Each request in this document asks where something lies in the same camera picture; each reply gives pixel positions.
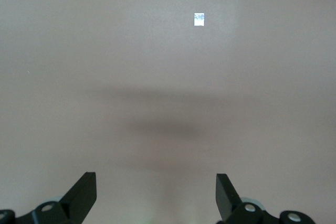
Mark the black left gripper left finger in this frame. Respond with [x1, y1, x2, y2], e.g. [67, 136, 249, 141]
[0, 172, 98, 224]

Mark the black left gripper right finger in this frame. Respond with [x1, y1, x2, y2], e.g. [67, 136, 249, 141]
[215, 173, 316, 224]

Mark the small tape patch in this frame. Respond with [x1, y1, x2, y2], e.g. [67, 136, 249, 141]
[194, 12, 206, 27]

